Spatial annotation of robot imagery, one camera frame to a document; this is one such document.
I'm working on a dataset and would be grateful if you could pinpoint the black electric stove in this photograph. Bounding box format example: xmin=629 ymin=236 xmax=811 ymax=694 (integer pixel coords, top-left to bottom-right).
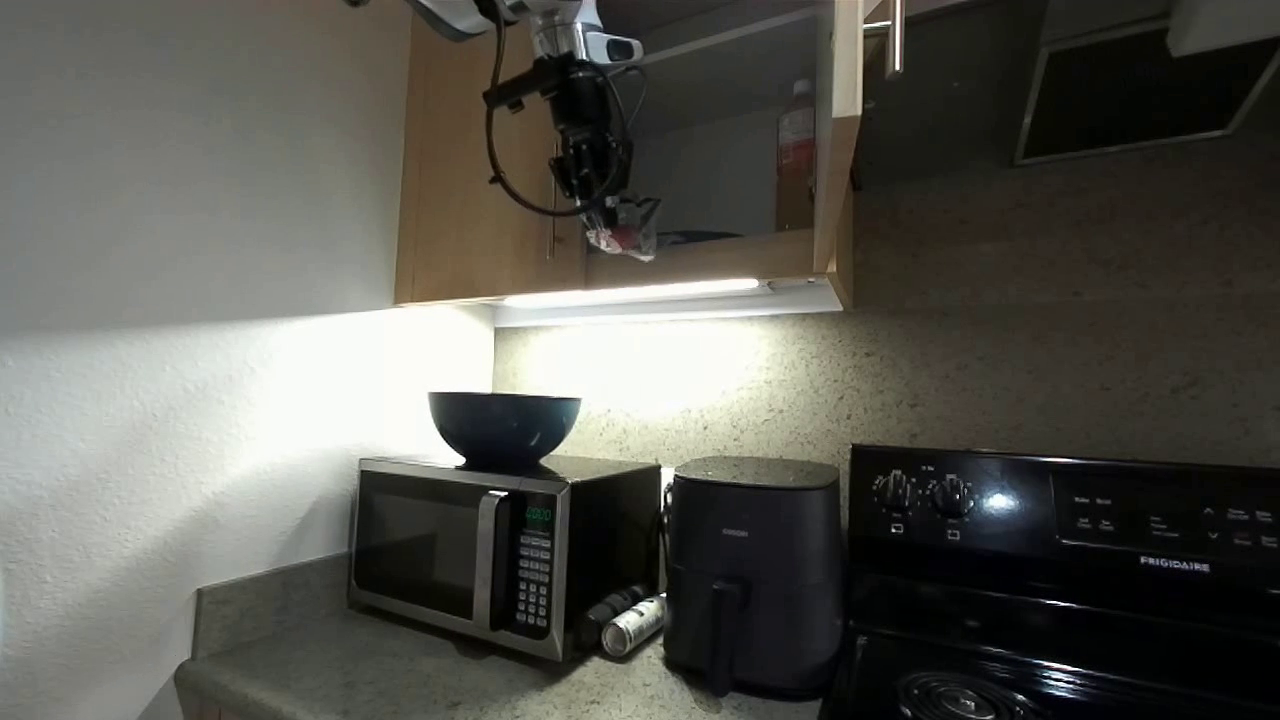
xmin=818 ymin=440 xmax=1280 ymax=720

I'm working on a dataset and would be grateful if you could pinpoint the black air fryer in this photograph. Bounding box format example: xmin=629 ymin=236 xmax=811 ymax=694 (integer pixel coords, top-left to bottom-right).
xmin=660 ymin=453 xmax=849 ymax=704

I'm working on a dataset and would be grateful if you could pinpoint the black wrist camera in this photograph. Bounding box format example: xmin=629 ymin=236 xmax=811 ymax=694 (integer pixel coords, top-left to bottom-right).
xmin=480 ymin=55 xmax=593 ymax=112

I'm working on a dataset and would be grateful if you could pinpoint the steel microwave oven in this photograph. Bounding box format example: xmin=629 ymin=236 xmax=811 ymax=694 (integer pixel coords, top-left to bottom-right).
xmin=347 ymin=453 xmax=663 ymax=667

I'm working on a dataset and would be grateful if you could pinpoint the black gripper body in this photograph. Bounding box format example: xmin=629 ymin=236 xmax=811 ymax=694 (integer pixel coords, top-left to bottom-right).
xmin=545 ymin=64 xmax=634 ymax=191

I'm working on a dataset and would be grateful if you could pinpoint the under-cabinet light strip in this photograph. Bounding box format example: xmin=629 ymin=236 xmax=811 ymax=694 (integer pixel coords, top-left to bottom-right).
xmin=493 ymin=272 xmax=849 ymax=334

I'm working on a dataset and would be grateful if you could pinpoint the range hood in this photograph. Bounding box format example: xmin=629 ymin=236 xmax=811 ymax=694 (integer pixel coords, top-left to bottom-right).
xmin=853 ymin=0 xmax=1280 ymax=191

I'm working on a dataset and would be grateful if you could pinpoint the clear plastic bag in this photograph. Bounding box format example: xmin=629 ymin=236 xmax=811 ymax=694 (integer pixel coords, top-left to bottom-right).
xmin=585 ymin=191 xmax=663 ymax=267

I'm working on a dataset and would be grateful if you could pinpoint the open cabinet door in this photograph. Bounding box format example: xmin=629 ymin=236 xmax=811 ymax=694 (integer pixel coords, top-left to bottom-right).
xmin=826 ymin=0 xmax=912 ymax=124

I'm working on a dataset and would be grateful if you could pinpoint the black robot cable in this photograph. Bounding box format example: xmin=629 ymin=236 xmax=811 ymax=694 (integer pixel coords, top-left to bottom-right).
xmin=480 ymin=0 xmax=633 ymax=223

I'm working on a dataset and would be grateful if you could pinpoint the wooden wall cabinet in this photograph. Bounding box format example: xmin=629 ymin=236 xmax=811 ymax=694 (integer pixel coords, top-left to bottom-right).
xmin=391 ymin=0 xmax=862 ymax=320

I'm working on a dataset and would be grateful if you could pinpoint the closed wooden cabinet door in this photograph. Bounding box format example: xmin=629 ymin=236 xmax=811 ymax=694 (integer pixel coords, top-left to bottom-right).
xmin=391 ymin=0 xmax=595 ymax=310

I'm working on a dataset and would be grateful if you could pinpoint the bottle with red label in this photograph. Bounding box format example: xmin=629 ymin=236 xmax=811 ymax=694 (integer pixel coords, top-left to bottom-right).
xmin=775 ymin=77 xmax=818 ymax=236

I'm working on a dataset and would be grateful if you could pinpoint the silver can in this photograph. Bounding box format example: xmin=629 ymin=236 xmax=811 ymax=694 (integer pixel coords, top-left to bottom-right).
xmin=595 ymin=591 xmax=670 ymax=665

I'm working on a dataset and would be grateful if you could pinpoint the dark blue bowl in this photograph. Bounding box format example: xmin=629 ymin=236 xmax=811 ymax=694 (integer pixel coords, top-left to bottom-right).
xmin=423 ymin=388 xmax=585 ymax=476

